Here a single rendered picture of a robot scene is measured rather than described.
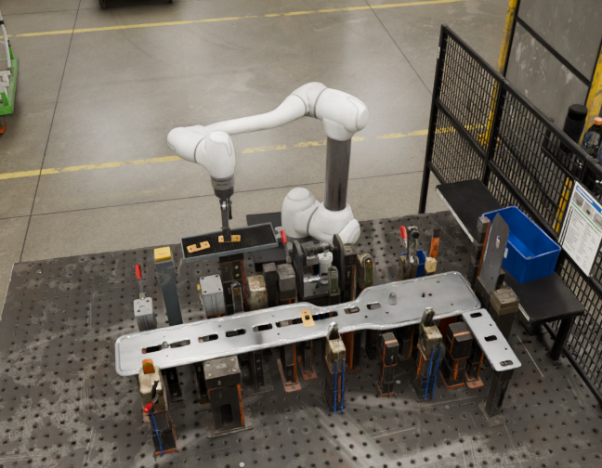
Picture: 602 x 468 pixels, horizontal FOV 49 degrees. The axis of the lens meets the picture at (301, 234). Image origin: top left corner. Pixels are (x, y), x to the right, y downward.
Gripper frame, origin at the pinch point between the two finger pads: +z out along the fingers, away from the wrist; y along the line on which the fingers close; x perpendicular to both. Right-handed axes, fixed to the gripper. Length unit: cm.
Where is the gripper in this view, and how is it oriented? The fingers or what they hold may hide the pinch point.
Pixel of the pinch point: (228, 227)
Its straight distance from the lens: 259.9
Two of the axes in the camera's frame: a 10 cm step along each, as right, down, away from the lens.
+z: 0.1, 7.8, 6.3
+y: 0.6, 6.3, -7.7
